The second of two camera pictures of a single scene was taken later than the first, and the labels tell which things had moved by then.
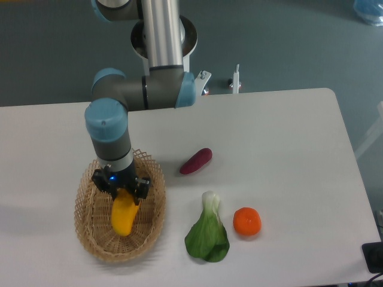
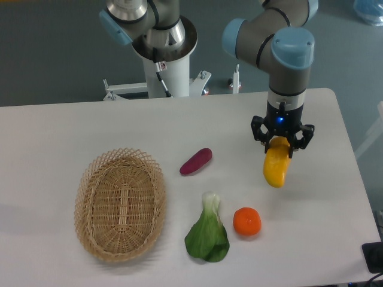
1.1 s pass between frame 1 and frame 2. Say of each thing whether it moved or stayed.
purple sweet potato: stayed
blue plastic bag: stayed
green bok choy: stayed
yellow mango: moved
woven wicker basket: stayed
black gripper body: moved
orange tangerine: stayed
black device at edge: stayed
